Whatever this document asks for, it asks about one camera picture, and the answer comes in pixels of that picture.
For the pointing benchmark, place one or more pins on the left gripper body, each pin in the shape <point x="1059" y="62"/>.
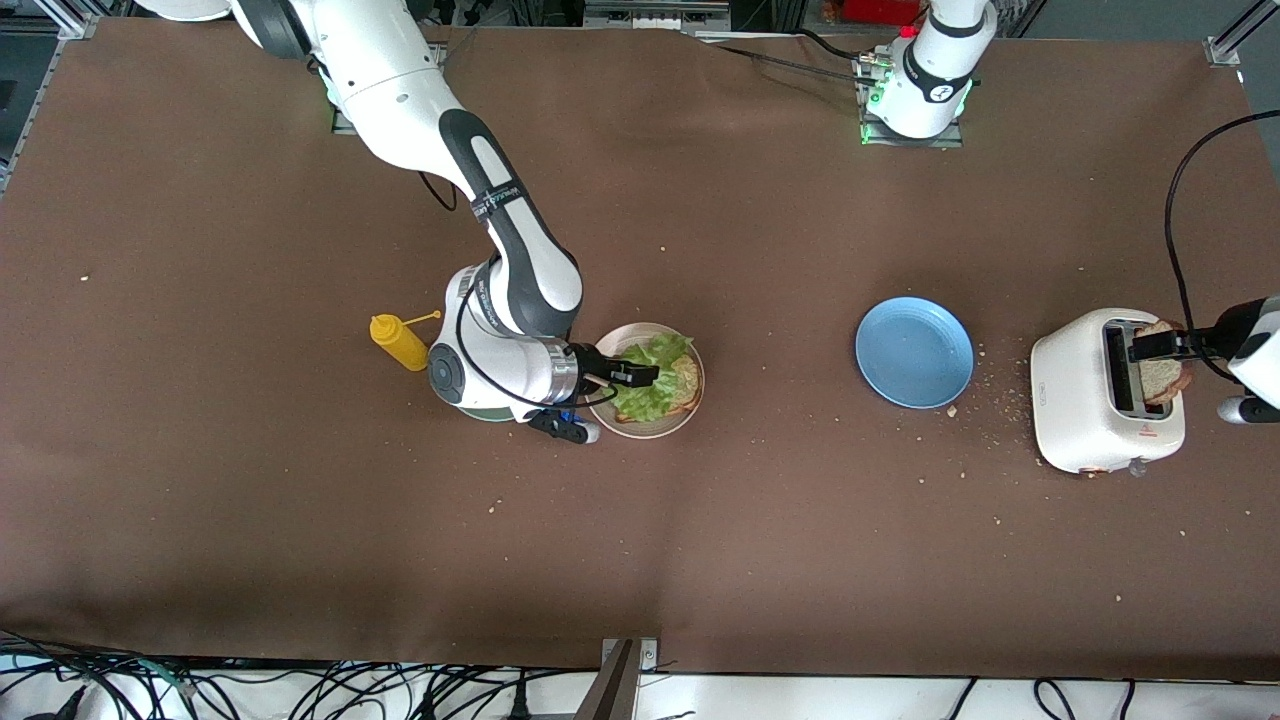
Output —
<point x="1223" y="331"/>

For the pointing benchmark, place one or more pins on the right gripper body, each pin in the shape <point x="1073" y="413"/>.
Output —
<point x="590" y="361"/>

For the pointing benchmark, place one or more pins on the green lettuce leaf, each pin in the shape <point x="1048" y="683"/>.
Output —
<point x="650" y="400"/>

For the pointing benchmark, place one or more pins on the brown bread slice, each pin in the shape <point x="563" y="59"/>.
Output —
<point x="1165" y="382"/>
<point x="688" y="385"/>

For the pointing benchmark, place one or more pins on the yellow mustard squeeze bottle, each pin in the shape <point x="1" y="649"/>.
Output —
<point x="400" y="345"/>

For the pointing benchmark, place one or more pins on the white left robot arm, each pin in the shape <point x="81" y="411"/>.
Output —
<point x="935" y="70"/>

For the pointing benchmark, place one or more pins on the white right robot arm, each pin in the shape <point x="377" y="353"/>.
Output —
<point x="400" y="80"/>

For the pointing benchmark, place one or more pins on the beige plate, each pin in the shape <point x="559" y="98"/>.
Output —
<point x="650" y="432"/>

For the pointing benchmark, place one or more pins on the mint green plate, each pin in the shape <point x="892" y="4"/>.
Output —
<point x="490" y="413"/>

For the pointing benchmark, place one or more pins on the blue plate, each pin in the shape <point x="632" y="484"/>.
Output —
<point x="915" y="352"/>

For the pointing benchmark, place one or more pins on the white two-slot toaster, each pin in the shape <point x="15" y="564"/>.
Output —
<point x="1075" y="400"/>

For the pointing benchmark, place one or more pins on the brown tablecloth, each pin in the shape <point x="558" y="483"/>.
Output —
<point x="700" y="550"/>

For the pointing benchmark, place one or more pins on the red box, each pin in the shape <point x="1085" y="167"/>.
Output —
<point x="880" y="10"/>

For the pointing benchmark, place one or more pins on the aluminium frame profile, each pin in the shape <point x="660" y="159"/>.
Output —
<point x="1222" y="50"/>
<point x="80" y="28"/>

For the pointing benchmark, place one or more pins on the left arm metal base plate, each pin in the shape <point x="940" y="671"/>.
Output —
<point x="945" y="143"/>

